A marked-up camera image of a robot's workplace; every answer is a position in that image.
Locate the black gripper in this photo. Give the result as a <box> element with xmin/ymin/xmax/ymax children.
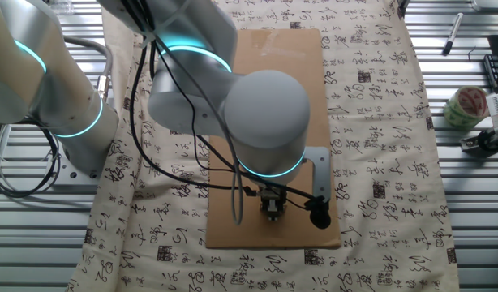
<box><xmin>258</xmin><ymin>185</ymin><xmax>290</xmax><ymax>222</ymax></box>

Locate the brown cardboard sheet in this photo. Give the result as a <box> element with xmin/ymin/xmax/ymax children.
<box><xmin>205</xmin><ymin>28</ymin><xmax>342</xmax><ymax>250</ymax></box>

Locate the calligraphy print cloth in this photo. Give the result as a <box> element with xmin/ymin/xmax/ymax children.
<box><xmin>66</xmin><ymin>0</ymin><xmax>461</xmax><ymax>292</ymax></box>

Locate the clear packing tape roll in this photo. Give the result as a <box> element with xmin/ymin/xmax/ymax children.
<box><xmin>442</xmin><ymin>85</ymin><xmax>490</xmax><ymax>132</ymax></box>

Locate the metal clamp device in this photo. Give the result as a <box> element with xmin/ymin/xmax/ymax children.
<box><xmin>459</xmin><ymin>126</ymin><xmax>498</xmax><ymax>155</ymax></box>

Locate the black marker pen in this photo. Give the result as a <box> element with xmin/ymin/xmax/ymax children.
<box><xmin>441</xmin><ymin>12</ymin><xmax>465</xmax><ymax>57</ymax></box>

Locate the clear plastic object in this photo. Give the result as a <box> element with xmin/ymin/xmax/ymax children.
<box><xmin>45</xmin><ymin>0</ymin><xmax>75</xmax><ymax>16</ymax></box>

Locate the grey flat device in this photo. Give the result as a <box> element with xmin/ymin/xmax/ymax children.
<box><xmin>470</xmin><ymin>0</ymin><xmax>498</xmax><ymax>13</ymax></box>

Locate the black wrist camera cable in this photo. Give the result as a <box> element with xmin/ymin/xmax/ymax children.
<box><xmin>149</xmin><ymin>40</ymin><xmax>319</xmax><ymax>202</ymax></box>

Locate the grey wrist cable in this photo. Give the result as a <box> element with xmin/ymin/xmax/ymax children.
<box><xmin>167</xmin><ymin>24</ymin><xmax>245</xmax><ymax>226</ymax></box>

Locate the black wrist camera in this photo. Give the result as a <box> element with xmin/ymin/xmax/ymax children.
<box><xmin>304</xmin><ymin>195</ymin><xmax>333</xmax><ymax>230</ymax></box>

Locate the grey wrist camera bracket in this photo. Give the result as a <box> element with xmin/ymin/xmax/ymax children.
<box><xmin>302</xmin><ymin>145</ymin><xmax>332</xmax><ymax>203</ymax></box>

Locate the thick black gripper cable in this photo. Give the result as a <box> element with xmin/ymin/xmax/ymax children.
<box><xmin>129</xmin><ymin>40</ymin><xmax>258</xmax><ymax>198</ymax></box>

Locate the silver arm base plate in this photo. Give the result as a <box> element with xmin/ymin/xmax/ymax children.
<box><xmin>0</xmin><ymin>156</ymin><xmax>102</xmax><ymax>194</ymax></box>

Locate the metal cable connector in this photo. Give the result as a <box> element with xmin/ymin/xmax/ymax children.
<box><xmin>96</xmin><ymin>75</ymin><xmax>112</xmax><ymax>103</ymax></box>

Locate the grey arm base cable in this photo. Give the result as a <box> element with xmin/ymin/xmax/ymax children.
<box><xmin>62</xmin><ymin>35</ymin><xmax>114</xmax><ymax>82</ymax></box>

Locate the black base cable bundle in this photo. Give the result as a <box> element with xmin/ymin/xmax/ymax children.
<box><xmin>0</xmin><ymin>125</ymin><xmax>64</xmax><ymax>200</ymax></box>

